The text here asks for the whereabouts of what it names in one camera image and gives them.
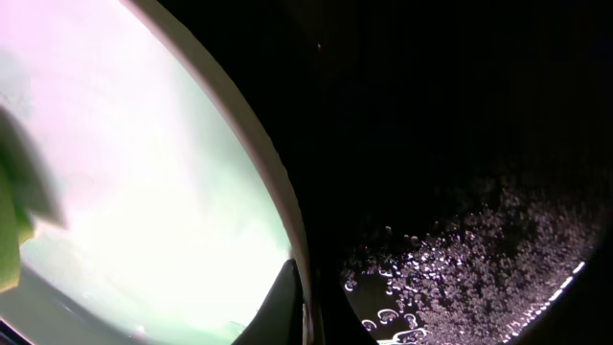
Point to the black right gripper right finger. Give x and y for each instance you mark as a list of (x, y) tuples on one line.
[(340, 324)]

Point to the mint plate front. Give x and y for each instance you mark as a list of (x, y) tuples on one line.
[(179, 211)]

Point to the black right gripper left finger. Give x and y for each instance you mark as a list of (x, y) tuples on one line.
[(279, 321)]

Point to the green yellow sponge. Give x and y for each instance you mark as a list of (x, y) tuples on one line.
[(26, 192)]

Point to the black round tray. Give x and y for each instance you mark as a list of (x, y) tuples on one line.
[(452, 160)]

